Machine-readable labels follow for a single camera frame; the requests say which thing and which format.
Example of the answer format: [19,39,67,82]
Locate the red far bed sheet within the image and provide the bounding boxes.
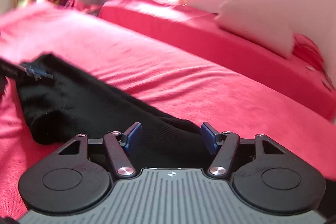
[99,0,335,121]

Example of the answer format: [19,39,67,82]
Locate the pink bed blanket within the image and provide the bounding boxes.
[1,3,335,216]

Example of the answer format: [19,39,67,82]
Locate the white pillow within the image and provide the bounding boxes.
[215,0,294,59]

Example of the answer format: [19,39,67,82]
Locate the black pants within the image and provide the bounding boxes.
[15,55,212,170]

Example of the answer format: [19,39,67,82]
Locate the red pillow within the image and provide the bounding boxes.
[293,34,325,72]

